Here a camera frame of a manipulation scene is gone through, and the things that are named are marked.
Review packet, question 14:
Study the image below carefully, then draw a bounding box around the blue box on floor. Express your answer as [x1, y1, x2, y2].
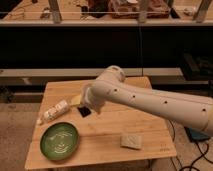
[185, 127, 211, 142]

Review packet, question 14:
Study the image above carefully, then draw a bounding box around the black floor cable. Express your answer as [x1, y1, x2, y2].
[166, 119, 213, 171]

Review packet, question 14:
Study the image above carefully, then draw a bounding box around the beige sponge block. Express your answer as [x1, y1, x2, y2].
[121, 133, 142, 150]

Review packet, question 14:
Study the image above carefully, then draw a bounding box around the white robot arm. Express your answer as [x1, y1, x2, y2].
[81, 65, 213, 136]

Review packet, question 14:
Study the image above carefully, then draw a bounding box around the wooden table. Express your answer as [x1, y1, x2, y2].
[24, 77, 178, 171]

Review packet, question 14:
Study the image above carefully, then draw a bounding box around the black smartphone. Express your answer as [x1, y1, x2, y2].
[78, 107, 91, 117]

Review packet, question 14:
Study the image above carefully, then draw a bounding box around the white labelled tube bottle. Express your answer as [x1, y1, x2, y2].
[37, 100, 70, 125]

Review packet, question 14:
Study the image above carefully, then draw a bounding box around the green ceramic bowl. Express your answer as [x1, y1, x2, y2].
[40, 122, 80, 161]

